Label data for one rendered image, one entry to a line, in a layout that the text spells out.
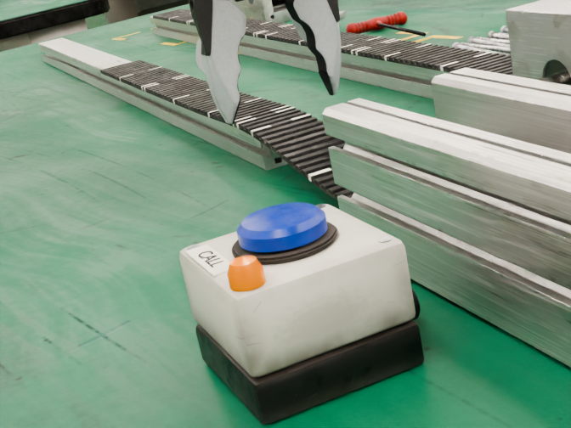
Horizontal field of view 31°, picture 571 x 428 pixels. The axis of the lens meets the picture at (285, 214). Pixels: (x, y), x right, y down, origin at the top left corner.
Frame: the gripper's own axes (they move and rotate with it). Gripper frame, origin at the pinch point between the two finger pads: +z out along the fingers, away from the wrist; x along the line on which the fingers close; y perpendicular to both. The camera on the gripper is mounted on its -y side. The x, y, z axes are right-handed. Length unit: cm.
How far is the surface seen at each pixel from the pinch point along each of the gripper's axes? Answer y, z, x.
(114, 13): 440, 35, -90
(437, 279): -28.9, 4.5, 5.1
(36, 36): 204, 13, -14
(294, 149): -3.8, 3.1, 1.5
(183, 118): 22.6, 4.4, 1.8
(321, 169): -7.7, 3.9, 1.3
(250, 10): 80, 3, -28
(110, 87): 51, 5, 2
